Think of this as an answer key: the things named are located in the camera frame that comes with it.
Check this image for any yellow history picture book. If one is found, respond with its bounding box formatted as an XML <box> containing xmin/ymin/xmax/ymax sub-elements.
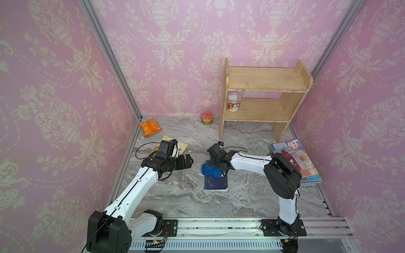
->
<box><xmin>153</xmin><ymin>136</ymin><xmax>188</xmax><ymax>155</ymax></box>

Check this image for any Hamlet purple red book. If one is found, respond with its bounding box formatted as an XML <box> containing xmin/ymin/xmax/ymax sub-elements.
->
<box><xmin>281</xmin><ymin>150</ymin><xmax>312</xmax><ymax>178</ymax></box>

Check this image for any blue cloth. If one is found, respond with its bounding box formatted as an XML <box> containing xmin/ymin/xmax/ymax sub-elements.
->
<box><xmin>201</xmin><ymin>163</ymin><xmax>227</xmax><ymax>178</ymax></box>

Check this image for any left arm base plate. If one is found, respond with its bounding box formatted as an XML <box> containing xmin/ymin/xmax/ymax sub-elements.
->
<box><xmin>142</xmin><ymin>219</ymin><xmax>178</xmax><ymax>237</ymax></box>

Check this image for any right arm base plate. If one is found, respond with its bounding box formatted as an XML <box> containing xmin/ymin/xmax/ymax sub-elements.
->
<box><xmin>259</xmin><ymin>218</ymin><xmax>307</xmax><ymax>238</ymax></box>

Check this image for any left aluminium corner post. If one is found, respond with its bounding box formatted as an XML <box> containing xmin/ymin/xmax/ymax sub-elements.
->
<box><xmin>78</xmin><ymin>0</ymin><xmax>142</xmax><ymax>122</ymax></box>

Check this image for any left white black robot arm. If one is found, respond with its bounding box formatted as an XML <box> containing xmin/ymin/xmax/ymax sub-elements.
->
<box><xmin>84</xmin><ymin>154</ymin><xmax>194</xmax><ymax>253</ymax></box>

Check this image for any aluminium corner post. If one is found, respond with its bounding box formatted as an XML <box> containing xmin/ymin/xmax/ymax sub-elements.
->
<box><xmin>78</xmin><ymin>0</ymin><xmax>142</xmax><ymax>122</ymax></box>
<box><xmin>289</xmin><ymin>0</ymin><xmax>368</xmax><ymax>121</ymax></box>

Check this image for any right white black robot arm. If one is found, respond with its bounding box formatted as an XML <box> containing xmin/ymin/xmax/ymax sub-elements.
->
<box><xmin>207</xmin><ymin>143</ymin><xmax>306</xmax><ymax>238</ymax></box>

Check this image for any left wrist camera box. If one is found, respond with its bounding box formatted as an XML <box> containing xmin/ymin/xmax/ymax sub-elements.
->
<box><xmin>156</xmin><ymin>139</ymin><xmax>178</xmax><ymax>159</ymax></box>

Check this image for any colourful sunflower magazine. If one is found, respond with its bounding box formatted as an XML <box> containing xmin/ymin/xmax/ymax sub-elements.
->
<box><xmin>271</xmin><ymin>139</ymin><xmax>323</xmax><ymax>187</ymax></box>

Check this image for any aluminium front rail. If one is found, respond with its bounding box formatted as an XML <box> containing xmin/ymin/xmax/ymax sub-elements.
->
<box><xmin>128</xmin><ymin>217</ymin><xmax>361</xmax><ymax>253</ymax></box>

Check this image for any orange snack bag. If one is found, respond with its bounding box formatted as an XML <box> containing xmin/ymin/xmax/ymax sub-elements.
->
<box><xmin>138</xmin><ymin>118</ymin><xmax>162</xmax><ymax>138</ymax></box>

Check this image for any wooden two-tier shelf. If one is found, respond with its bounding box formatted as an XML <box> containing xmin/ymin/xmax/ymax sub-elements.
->
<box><xmin>219</xmin><ymin>59</ymin><xmax>314</xmax><ymax>142</ymax></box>

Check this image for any white red cup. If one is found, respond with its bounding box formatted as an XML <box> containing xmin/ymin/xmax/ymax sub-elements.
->
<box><xmin>227</xmin><ymin>93</ymin><xmax>241</xmax><ymax>112</ymax></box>

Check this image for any right aluminium corner post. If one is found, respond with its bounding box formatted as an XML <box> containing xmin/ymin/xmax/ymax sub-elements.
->
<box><xmin>289</xmin><ymin>0</ymin><xmax>368</xmax><ymax>121</ymax></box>

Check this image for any dark blue book yellow label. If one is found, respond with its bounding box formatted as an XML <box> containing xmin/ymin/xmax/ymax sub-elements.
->
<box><xmin>204</xmin><ymin>160</ymin><xmax>228</xmax><ymax>191</ymax></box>

